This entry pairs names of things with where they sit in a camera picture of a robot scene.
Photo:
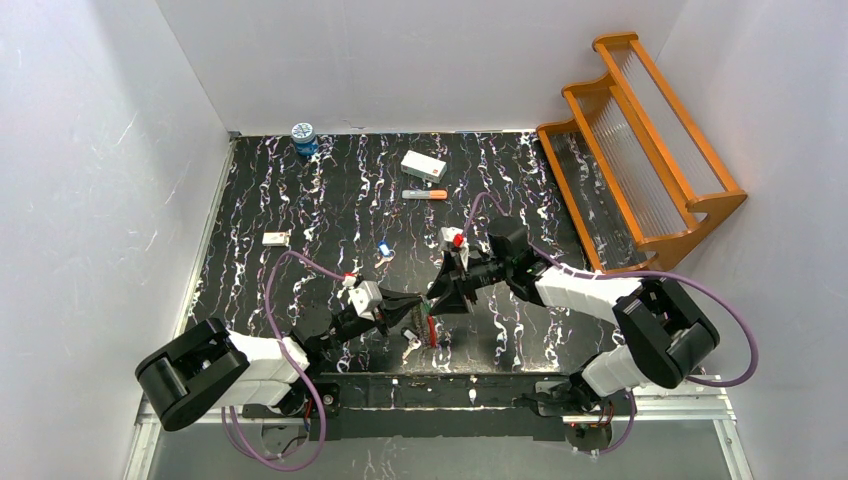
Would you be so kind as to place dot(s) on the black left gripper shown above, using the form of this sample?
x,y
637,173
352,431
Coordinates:
x,y
385,312

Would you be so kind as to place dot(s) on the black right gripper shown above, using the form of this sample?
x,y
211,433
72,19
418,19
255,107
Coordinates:
x,y
465,281

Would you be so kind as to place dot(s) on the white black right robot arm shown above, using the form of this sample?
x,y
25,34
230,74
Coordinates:
x,y
666,335

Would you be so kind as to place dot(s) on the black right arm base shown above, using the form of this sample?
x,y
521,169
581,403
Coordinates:
x,y
595,425

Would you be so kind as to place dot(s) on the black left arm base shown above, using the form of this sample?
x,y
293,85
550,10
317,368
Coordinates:
x,y
304,402

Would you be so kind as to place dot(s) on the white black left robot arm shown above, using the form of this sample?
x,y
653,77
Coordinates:
x,y
209,366

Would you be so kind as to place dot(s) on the key with blue tag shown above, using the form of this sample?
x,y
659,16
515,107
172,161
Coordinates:
x,y
386,253

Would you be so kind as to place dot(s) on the white orange marker pen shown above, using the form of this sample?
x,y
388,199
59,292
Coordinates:
x,y
438,195

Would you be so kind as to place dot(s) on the white green small box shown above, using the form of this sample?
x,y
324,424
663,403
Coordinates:
x,y
423,166

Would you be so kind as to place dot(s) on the small white eraser block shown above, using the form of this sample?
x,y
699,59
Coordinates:
x,y
276,239

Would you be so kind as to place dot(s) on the blue jar with white lid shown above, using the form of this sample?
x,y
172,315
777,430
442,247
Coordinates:
x,y
304,139

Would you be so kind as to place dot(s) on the orange wooden tiered rack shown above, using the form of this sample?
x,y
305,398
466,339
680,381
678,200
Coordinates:
x,y
641,182

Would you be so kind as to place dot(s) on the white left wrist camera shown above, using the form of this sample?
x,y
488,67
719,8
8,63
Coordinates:
x,y
365,298

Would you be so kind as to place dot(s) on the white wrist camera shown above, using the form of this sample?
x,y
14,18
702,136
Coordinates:
x,y
452,240
365,298

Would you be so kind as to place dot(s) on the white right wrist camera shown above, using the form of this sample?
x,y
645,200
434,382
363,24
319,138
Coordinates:
x,y
452,240

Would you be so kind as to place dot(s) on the aluminium frame rail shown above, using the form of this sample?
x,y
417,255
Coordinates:
x,y
475,393

